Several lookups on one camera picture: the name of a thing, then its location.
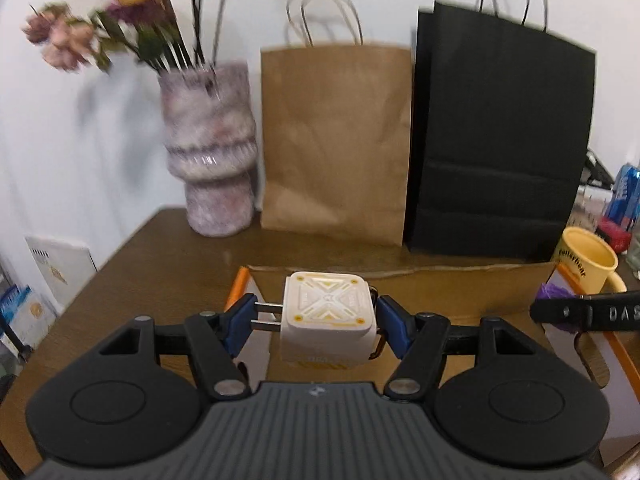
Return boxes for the brown paper bag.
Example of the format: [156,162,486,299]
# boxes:
[260,0,413,247]

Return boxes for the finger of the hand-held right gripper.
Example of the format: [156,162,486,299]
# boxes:
[530,291,640,334]

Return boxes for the dried pink roses bouquet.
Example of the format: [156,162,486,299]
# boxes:
[22,0,236,103]

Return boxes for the pink mottled ceramic vase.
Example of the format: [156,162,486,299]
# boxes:
[159,62,259,237]

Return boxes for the black paper bag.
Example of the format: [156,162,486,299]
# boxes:
[404,0,597,263]

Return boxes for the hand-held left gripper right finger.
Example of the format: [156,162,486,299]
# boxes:
[375,295,539,403]

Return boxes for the yellow mug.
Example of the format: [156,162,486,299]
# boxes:
[551,226,627,293]

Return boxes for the red cardboard box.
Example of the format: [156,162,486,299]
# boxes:
[223,262,640,403]

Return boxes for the blue soda can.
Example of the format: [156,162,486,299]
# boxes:
[607,162,640,233]

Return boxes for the red and black small box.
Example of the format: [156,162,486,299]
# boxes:
[597,217,633,254]

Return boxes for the clear container with black lid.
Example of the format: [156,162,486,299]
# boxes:
[584,149,616,188]

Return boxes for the white charger plug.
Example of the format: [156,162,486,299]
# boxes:
[250,271,386,368]

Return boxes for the blue and white packets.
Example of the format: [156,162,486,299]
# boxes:
[0,285,57,357]

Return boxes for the white flat panel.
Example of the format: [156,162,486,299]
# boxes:
[25,234,98,311]

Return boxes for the small purple fuzzy object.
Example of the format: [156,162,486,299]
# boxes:
[537,282,583,335]

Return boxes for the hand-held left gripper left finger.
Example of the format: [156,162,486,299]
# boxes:
[99,292,259,402]

